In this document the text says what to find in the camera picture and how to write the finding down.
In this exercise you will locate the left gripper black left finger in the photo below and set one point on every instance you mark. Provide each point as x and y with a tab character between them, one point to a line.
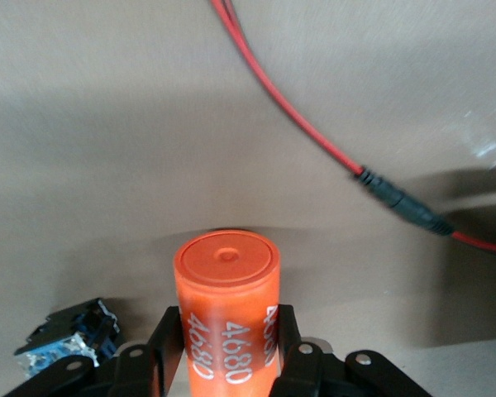
149	372

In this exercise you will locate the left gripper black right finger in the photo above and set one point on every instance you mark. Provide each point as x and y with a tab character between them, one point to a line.
306	372

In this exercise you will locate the yellow mushroom push button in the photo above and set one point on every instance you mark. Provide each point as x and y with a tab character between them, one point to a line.
66	343

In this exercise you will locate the orange cylinder white 4680 print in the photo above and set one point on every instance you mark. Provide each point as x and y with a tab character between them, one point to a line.
227	289

